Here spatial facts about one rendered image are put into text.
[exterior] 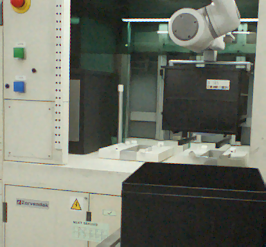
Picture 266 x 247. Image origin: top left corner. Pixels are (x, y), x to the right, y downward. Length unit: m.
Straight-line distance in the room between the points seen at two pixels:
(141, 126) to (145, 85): 0.20
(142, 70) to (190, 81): 1.01
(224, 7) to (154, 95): 1.22
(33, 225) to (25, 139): 0.27
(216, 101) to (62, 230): 0.61
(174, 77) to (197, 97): 0.09
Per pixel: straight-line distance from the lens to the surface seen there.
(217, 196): 0.86
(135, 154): 1.54
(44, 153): 1.46
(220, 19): 1.08
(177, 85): 1.28
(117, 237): 1.11
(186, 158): 1.49
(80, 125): 1.66
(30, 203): 1.50
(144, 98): 2.25
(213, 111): 1.25
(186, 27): 1.06
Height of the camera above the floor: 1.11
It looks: 7 degrees down
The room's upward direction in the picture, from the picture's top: 2 degrees clockwise
